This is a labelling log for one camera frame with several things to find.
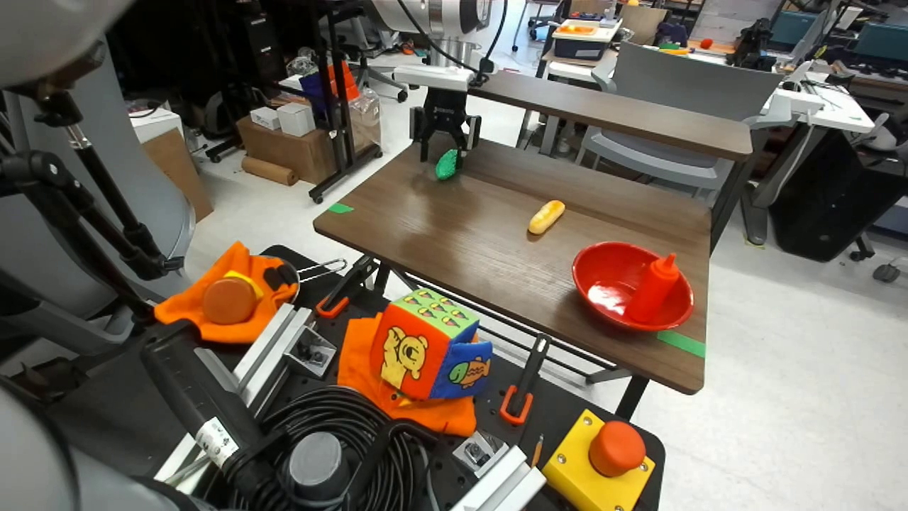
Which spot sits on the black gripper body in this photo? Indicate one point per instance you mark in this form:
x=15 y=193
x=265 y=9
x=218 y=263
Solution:
x=446 y=111

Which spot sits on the green vegetable plush toy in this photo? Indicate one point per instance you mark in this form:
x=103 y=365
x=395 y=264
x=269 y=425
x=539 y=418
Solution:
x=446 y=165

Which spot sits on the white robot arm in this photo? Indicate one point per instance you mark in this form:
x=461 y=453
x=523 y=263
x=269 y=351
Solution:
x=441 y=19

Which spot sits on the yellow corn plush toy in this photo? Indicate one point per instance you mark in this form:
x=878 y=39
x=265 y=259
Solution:
x=546 y=217

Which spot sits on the colourful plush cube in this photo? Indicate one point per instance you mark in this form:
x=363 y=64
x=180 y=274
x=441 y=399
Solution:
x=429 y=352

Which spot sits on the orange round plush toy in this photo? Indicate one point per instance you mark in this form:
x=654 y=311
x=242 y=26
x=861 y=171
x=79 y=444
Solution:
x=228 y=298

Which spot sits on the black light stand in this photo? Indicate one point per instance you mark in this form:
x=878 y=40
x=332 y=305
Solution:
x=339 y=115

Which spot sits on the green tape strip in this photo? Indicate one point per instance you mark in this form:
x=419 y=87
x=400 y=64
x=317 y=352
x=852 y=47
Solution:
x=340 y=207
x=681 y=344

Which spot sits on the cardboard box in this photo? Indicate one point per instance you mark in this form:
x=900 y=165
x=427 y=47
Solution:
x=288 y=153
x=180 y=173

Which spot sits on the dark wooden side table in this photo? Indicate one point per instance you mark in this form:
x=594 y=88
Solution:
x=612 y=115

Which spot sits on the white orange box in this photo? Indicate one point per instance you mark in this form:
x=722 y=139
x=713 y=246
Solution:
x=585 y=36

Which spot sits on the red plastic bowl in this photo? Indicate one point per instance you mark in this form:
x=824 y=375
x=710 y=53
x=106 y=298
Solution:
x=610 y=284

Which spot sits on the grey office chair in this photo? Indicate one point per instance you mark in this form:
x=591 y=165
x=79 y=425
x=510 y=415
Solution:
x=689 y=95

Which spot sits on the orange plastic bottle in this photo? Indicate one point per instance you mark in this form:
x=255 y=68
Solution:
x=655 y=284

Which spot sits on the orange felt cloth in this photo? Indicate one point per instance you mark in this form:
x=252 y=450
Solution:
x=414 y=409
x=185 y=307

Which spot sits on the black workbench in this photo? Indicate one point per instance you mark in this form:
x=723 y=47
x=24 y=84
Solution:
x=556 y=420

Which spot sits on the orange round push button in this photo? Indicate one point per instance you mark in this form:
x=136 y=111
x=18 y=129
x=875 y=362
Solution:
x=617 y=446

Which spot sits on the grey round knob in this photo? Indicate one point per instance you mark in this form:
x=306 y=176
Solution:
x=316 y=469

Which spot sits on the yellow button box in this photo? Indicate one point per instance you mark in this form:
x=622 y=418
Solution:
x=576 y=477

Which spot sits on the white desk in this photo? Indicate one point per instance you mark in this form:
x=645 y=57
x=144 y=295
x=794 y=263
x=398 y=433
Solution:
x=824 y=107

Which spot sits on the black bag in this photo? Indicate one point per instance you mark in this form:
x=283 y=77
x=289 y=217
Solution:
x=838 y=193

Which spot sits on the aluminium extrusion rail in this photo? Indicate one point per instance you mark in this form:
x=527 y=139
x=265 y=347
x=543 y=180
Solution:
x=272 y=344
x=499 y=481

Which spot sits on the black camera tripod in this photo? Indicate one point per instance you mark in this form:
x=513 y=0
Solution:
x=88 y=189

